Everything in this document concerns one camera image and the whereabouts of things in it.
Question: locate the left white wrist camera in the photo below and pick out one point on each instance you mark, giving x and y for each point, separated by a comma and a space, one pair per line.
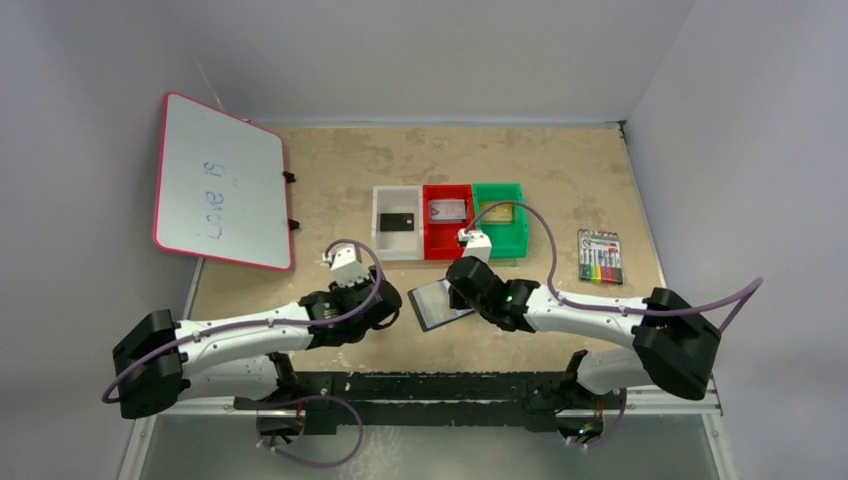
344, 259

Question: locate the white plastic bin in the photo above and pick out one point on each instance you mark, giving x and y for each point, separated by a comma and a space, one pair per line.
398, 246

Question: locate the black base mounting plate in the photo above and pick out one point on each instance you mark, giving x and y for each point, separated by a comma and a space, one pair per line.
538, 402

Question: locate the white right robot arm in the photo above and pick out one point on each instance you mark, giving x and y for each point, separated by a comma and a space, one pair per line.
652, 346

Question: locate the aluminium rail frame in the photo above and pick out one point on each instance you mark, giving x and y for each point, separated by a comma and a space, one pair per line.
658, 341

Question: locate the pack of coloured markers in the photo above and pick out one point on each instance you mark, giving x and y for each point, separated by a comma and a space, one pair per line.
599, 255

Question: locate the green plastic bin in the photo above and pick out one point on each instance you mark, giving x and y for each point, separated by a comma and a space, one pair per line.
508, 241

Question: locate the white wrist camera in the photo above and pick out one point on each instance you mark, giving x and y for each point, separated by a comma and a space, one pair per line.
344, 259
475, 243

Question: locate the black credit card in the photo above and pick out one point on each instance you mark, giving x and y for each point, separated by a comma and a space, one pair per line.
396, 222

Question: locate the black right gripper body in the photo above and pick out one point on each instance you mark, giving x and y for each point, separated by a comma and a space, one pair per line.
460, 281

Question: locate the gold credit card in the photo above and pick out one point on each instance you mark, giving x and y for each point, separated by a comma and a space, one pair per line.
497, 214

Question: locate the red plastic bin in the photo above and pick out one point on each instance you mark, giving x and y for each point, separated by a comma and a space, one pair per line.
440, 240

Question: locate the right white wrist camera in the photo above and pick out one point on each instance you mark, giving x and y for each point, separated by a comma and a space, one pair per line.
475, 243

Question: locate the pink framed whiteboard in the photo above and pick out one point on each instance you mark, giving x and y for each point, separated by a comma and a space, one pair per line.
221, 190

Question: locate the silver VIP card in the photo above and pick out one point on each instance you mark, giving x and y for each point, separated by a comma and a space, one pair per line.
447, 211

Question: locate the black leather card holder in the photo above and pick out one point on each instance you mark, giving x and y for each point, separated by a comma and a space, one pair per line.
431, 304

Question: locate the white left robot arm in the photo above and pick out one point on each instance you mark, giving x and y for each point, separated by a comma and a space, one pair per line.
161, 362

